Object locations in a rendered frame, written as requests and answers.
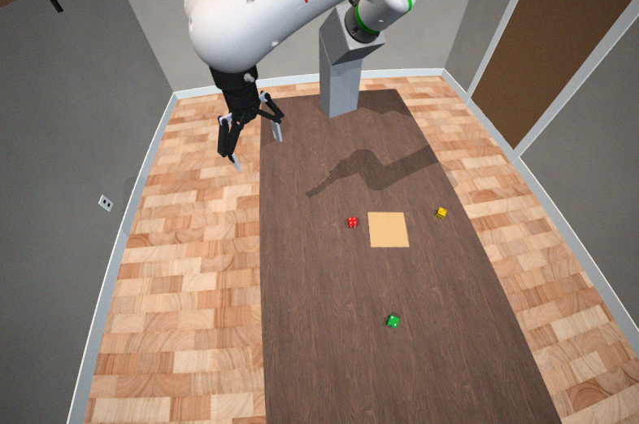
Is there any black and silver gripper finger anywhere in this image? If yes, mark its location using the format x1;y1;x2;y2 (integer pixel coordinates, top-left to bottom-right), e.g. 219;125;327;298
251;90;284;142
217;112;248;172

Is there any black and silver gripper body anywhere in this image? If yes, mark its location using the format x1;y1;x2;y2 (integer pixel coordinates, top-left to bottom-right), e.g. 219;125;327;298
222;82;261;124

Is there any green die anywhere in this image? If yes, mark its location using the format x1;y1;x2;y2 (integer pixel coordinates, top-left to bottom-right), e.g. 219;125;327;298
385;314;400;328

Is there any tan flat mat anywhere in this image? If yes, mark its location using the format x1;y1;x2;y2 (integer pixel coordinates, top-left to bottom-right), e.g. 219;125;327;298
367;212;409;247

